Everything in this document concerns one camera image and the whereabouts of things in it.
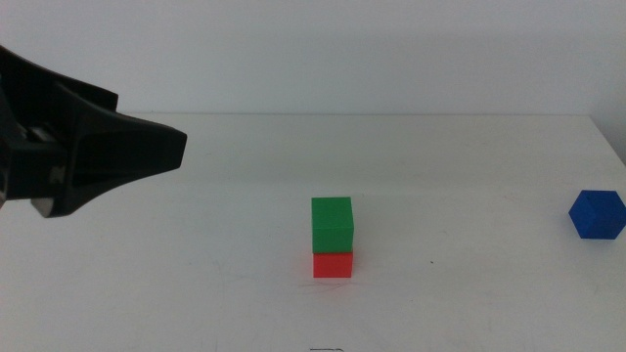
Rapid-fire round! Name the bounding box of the blue cube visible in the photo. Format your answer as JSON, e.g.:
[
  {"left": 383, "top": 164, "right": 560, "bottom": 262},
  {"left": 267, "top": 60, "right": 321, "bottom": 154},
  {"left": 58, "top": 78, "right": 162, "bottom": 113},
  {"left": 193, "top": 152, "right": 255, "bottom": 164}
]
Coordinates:
[{"left": 567, "top": 190, "right": 626, "bottom": 241}]

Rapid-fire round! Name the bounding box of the red cube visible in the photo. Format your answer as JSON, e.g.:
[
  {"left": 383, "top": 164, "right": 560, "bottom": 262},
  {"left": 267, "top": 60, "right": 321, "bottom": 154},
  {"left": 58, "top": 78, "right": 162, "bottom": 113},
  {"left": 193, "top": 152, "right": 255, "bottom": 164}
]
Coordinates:
[{"left": 312, "top": 251, "right": 354, "bottom": 279}]

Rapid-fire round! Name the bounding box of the green cube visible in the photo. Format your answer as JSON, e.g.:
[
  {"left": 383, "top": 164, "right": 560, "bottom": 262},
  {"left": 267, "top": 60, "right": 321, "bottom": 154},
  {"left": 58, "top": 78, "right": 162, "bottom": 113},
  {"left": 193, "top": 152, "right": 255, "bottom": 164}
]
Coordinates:
[{"left": 311, "top": 197, "right": 354, "bottom": 254}]

